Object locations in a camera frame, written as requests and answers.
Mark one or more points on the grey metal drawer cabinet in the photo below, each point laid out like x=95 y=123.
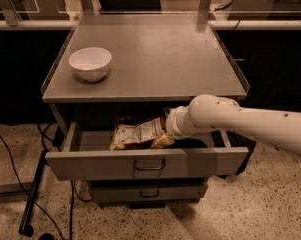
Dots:
x=158 y=61

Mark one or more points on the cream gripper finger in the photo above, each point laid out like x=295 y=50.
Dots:
x=162 y=140

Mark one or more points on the brown chip bag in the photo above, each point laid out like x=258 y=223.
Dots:
x=134 y=135

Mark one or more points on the lower grey drawer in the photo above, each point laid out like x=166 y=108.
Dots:
x=130 y=191

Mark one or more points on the open top drawer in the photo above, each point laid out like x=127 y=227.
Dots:
x=86 y=156

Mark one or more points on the black bar on floor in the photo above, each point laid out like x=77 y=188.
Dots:
x=25 y=227

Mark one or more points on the white ceramic bowl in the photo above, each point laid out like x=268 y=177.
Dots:
x=91 y=64

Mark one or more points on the glass barrier with posts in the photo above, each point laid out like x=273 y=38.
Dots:
x=90 y=4

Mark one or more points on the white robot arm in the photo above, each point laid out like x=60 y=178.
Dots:
x=207 y=113

